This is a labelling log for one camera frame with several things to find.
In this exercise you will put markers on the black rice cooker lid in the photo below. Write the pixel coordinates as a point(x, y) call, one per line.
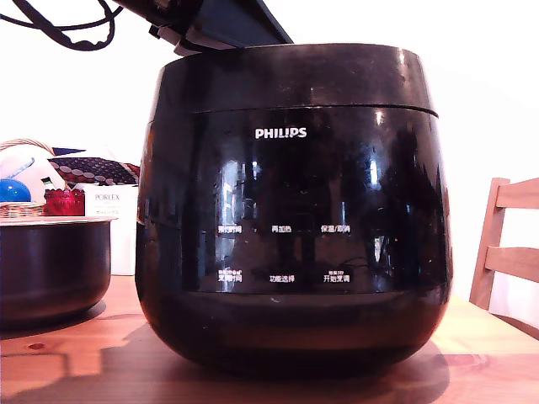
point(290, 76)

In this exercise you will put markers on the black Philips rice cooker body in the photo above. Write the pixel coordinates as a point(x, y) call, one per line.
point(290, 320)

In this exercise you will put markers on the dark dotted patterned cloth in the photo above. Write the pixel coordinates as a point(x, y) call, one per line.
point(92, 168)

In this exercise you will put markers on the red glass jar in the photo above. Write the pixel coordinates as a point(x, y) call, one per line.
point(63, 204)

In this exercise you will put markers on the white bag with blue print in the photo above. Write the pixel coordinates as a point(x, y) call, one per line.
point(25, 164)

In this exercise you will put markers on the white Porlex box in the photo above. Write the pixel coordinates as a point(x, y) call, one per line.
point(120, 244)

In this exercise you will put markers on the blue ball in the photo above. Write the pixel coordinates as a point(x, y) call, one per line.
point(13, 191)

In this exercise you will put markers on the black inner cooking pot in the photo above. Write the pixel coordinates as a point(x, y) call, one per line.
point(50, 269)

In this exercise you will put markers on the wooden chair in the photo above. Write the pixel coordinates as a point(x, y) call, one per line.
point(505, 258)

